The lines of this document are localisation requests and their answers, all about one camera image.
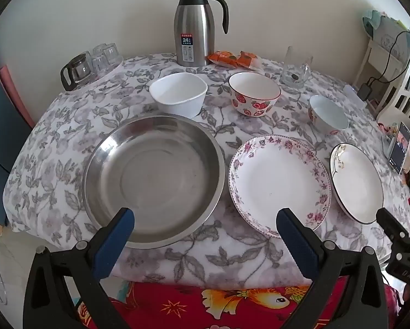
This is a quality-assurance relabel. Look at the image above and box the white square bowl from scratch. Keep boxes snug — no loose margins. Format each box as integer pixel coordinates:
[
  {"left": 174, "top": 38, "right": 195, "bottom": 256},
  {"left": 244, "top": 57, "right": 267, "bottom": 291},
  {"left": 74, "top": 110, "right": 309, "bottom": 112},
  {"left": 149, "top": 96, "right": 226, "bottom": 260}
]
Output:
[{"left": 149, "top": 72, "right": 208, "bottom": 118}]

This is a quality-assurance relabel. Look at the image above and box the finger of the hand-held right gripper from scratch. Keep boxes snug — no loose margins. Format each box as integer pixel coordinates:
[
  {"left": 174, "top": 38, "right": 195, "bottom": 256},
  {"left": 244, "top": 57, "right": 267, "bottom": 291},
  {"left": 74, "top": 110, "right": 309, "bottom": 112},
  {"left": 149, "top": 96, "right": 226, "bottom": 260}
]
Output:
[{"left": 375, "top": 208, "right": 410, "bottom": 245}]

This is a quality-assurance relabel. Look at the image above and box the orange snack packet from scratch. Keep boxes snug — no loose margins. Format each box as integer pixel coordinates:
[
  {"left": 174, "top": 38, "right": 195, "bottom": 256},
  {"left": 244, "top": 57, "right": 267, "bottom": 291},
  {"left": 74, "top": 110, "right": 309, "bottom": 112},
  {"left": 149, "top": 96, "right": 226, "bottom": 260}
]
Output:
[
  {"left": 207, "top": 51, "right": 241, "bottom": 68},
  {"left": 237, "top": 51, "right": 258, "bottom": 68}
]

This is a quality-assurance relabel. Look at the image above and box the pale green bag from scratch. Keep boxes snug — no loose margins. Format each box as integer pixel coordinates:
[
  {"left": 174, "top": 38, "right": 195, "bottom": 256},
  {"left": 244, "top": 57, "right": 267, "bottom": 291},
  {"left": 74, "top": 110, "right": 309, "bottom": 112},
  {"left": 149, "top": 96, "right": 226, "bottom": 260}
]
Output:
[{"left": 362, "top": 10, "right": 410, "bottom": 62}]

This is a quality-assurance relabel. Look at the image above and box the red rimmed strawberry print bowl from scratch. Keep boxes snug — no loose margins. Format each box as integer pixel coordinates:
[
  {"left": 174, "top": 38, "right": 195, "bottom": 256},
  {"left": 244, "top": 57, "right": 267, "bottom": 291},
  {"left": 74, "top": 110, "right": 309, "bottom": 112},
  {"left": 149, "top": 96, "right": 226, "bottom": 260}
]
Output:
[{"left": 228, "top": 72, "right": 281, "bottom": 117}]

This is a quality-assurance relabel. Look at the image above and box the smartphone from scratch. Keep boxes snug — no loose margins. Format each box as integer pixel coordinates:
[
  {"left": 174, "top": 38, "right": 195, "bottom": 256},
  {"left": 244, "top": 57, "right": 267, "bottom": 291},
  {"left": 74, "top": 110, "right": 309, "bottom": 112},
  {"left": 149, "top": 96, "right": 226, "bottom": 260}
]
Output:
[{"left": 388, "top": 121, "right": 410, "bottom": 175}]

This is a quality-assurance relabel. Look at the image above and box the small pale blue bowl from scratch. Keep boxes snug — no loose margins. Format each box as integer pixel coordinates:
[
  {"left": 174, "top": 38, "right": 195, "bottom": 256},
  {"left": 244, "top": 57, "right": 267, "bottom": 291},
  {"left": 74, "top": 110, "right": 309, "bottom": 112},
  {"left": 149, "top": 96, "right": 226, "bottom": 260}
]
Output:
[{"left": 308, "top": 95, "right": 349, "bottom": 136}]

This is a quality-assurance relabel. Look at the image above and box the dark blue panel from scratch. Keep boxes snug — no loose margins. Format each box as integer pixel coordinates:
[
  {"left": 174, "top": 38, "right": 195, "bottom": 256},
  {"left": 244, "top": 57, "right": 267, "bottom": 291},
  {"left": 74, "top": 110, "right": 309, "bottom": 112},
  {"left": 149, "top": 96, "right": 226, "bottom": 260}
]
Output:
[{"left": 0, "top": 38, "right": 34, "bottom": 227}]

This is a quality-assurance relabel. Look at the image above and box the stainless steel thermos jug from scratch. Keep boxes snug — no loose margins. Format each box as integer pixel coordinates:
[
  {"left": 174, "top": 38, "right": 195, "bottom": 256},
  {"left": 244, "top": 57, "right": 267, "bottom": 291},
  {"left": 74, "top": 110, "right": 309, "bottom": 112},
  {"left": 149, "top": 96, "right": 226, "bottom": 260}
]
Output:
[{"left": 173, "top": 0, "right": 230, "bottom": 67}]

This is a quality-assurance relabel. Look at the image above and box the clear glass mug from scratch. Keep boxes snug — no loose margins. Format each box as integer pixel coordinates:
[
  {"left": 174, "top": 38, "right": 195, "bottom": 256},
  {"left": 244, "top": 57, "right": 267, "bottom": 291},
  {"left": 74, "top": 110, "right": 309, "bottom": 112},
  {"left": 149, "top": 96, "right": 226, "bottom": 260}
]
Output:
[{"left": 281, "top": 46, "right": 313, "bottom": 88}]

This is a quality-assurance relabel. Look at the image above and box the stainless steel basin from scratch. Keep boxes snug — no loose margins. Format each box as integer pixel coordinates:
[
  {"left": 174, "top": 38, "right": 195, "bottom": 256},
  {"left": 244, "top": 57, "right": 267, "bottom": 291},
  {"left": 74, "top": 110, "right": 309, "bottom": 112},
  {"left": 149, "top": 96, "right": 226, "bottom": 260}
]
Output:
[{"left": 82, "top": 114, "right": 226, "bottom": 249}]

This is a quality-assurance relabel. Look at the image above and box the black charger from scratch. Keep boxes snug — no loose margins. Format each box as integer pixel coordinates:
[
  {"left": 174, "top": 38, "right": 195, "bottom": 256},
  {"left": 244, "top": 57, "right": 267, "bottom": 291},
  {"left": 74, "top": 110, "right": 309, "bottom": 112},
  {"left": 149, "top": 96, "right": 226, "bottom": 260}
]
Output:
[{"left": 358, "top": 83, "right": 373, "bottom": 101}]

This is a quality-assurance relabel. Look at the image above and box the white round tray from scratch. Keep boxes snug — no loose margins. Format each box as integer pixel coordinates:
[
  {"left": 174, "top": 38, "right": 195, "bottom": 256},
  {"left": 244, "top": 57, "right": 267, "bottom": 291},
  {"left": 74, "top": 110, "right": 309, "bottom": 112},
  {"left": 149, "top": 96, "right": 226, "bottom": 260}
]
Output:
[{"left": 68, "top": 56, "right": 124, "bottom": 91}]

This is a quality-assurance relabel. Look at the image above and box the black rimmed white plate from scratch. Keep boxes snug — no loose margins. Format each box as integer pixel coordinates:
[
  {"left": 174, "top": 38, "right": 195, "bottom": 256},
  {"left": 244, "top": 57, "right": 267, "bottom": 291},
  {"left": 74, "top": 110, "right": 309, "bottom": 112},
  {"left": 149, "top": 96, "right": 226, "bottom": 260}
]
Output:
[{"left": 329, "top": 143, "right": 384, "bottom": 226}]

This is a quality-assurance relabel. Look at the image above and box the pink floral rimmed plate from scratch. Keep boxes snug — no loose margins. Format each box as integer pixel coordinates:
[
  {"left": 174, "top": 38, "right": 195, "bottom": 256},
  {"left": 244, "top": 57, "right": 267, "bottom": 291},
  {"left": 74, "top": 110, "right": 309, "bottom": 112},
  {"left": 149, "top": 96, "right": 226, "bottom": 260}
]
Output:
[{"left": 228, "top": 135, "right": 331, "bottom": 239}]

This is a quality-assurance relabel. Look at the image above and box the grey floral tablecloth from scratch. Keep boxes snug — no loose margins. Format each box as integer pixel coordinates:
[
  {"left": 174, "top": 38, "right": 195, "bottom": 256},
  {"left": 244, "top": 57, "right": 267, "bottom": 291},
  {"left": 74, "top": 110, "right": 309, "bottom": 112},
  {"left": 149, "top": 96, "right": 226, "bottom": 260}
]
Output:
[{"left": 4, "top": 53, "right": 410, "bottom": 287}]

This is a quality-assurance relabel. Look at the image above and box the pink board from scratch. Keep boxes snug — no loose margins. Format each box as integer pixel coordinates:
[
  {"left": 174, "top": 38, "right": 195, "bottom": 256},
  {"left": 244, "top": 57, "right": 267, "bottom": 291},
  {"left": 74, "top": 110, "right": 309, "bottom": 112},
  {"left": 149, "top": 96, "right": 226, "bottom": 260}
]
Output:
[{"left": 0, "top": 65, "right": 36, "bottom": 127}]

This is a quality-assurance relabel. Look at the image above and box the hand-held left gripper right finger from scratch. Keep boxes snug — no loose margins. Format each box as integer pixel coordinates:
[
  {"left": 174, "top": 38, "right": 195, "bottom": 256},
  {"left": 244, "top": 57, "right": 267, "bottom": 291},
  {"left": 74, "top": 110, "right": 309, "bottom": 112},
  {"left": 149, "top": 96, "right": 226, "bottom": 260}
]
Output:
[{"left": 276, "top": 208, "right": 389, "bottom": 329}]

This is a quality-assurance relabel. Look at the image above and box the black cable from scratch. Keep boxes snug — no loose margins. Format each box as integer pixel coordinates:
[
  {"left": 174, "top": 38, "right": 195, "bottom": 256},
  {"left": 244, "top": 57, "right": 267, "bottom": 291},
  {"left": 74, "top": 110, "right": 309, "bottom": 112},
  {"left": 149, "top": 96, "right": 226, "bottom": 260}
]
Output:
[{"left": 366, "top": 30, "right": 410, "bottom": 84}]

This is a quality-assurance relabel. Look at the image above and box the red printed blanket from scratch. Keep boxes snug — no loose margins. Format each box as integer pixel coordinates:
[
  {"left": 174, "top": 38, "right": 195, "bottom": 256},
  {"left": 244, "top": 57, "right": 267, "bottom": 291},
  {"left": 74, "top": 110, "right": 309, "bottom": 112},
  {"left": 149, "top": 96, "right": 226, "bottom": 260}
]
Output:
[{"left": 73, "top": 276, "right": 397, "bottom": 329}]

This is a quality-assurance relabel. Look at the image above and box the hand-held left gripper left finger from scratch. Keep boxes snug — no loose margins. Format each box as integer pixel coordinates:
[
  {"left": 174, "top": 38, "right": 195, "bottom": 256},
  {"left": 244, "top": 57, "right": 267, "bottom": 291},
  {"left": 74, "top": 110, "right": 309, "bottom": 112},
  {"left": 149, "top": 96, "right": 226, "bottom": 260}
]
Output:
[{"left": 23, "top": 207, "right": 136, "bottom": 329}]

